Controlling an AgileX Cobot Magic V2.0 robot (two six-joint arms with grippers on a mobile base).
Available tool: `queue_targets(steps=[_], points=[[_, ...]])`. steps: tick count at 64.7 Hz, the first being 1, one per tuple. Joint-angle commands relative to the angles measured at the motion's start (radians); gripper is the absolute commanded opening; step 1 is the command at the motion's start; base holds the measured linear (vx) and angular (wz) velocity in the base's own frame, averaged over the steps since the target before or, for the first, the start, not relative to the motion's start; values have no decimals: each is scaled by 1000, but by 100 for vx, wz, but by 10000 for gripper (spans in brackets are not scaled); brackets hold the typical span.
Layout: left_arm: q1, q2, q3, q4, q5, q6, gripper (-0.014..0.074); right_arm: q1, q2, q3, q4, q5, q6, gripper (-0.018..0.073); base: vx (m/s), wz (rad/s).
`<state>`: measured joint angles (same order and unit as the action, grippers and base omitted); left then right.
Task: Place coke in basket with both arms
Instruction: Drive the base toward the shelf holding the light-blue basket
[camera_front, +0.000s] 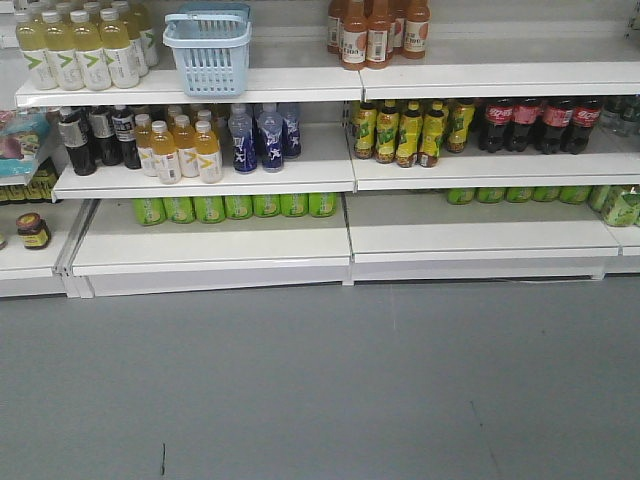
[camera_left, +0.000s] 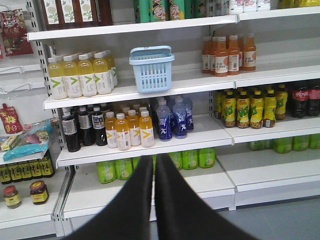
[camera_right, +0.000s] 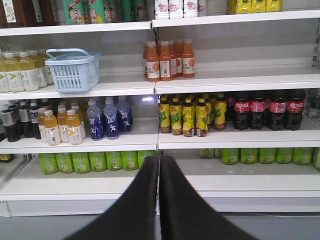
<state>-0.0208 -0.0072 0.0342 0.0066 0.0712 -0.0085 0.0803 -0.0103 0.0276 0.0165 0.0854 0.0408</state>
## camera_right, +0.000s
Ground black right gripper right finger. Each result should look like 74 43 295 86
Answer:
159 155 256 240

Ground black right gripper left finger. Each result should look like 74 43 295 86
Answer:
66 156 159 240

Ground light blue plastic basket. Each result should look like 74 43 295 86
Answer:
45 48 101 94

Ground yellow lemon tea bottle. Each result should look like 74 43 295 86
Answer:
170 97 183 136
214 92 227 131
182 98 195 137
195 98 208 137

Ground blue sports drink bottle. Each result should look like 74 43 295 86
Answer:
116 96 132 134
87 99 104 141
103 98 120 140

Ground orange vitamin drink bottle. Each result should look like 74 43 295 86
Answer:
66 109 83 145
57 105 70 143
43 110 61 146

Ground cola bottle red label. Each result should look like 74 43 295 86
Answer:
233 91 250 130

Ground white store shelving unit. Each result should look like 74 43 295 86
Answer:
0 1 320 217

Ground orange juice bottle front left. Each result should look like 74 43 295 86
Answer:
146 41 160 83

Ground orange juice bottle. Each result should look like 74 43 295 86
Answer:
182 39 195 78
159 41 172 81
146 41 160 83

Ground dark tea bottle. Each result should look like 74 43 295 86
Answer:
1 108 20 142
18 101 34 138

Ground orange juice bottle front right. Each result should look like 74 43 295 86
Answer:
182 39 195 78

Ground orange juice bottle front middle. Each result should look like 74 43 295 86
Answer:
159 41 172 81

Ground pale yellow drink bottle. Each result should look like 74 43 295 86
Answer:
4 52 25 93
19 51 40 91

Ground white peach drink bottle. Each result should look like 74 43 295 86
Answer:
183 0 198 18
154 0 170 20
168 0 183 19

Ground green cartoon drink can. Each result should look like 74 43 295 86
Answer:
83 0 106 24
62 0 85 25

